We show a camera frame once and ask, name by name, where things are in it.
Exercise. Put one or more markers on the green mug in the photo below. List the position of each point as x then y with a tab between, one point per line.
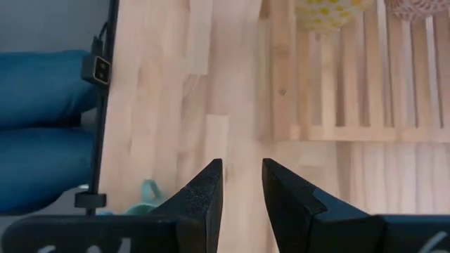
139	210

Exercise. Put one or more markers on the small black table camera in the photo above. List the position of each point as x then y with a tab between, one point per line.
96	70

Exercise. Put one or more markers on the person's leg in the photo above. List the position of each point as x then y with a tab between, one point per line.
42	168
42	88

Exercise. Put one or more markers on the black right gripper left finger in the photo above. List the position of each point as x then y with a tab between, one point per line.
190	218

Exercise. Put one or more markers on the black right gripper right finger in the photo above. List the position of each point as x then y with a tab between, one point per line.
299	218

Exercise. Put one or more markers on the white mug orange floral pattern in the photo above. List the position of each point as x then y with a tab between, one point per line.
415	8

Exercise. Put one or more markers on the black frame clamp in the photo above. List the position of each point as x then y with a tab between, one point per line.
89	199

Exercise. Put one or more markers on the wooden slatted rack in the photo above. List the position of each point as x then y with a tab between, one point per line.
351	133

